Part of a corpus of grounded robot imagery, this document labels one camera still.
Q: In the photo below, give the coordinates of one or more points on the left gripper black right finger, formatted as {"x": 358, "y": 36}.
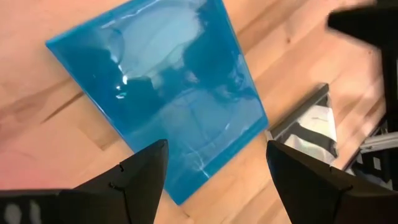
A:
{"x": 311, "y": 193}

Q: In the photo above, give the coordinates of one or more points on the grey aluminium rail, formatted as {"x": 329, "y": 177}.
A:
{"x": 382, "y": 141}

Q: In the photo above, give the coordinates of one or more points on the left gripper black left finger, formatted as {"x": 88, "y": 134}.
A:
{"x": 136, "y": 193}

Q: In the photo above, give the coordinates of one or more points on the blue plastic disc case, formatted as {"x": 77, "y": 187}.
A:
{"x": 171, "y": 93}

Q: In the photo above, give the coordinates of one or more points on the clear CD jewel case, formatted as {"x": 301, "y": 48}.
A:
{"x": 311, "y": 124}

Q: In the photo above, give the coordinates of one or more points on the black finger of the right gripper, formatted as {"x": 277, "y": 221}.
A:
{"x": 367, "y": 25}

